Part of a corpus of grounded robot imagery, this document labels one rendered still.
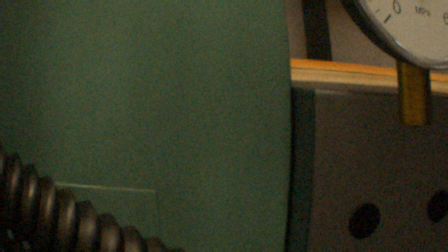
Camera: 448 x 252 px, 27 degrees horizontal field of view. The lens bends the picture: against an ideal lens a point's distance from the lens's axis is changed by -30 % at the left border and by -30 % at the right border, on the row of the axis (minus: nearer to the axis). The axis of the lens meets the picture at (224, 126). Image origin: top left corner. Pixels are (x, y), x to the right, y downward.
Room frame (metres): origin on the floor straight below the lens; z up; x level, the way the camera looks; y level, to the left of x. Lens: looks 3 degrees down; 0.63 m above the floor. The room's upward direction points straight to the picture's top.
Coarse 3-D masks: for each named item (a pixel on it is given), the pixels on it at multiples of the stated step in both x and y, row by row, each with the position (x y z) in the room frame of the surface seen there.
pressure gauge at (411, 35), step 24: (360, 0) 0.30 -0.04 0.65; (384, 0) 0.30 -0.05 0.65; (408, 0) 0.30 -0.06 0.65; (432, 0) 0.30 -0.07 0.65; (360, 24) 0.32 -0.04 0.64; (384, 24) 0.30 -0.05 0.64; (408, 24) 0.30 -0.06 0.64; (432, 24) 0.30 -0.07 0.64; (384, 48) 0.31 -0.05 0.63; (408, 48) 0.30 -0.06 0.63; (432, 48) 0.30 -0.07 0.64; (408, 72) 0.32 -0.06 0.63; (408, 96) 0.32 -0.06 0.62; (408, 120) 0.32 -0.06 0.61
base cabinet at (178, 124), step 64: (0, 0) 0.35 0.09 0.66; (64, 0) 0.35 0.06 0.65; (128, 0) 0.35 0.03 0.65; (192, 0) 0.36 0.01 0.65; (256, 0) 0.36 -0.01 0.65; (0, 64) 0.35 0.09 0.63; (64, 64) 0.35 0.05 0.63; (128, 64) 0.35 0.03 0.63; (192, 64) 0.36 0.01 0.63; (256, 64) 0.36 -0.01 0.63; (0, 128) 0.35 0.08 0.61; (64, 128) 0.35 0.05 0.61; (128, 128) 0.35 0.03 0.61; (192, 128) 0.36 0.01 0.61; (256, 128) 0.36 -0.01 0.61; (128, 192) 0.35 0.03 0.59; (192, 192) 0.36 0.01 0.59; (256, 192) 0.36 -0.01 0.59
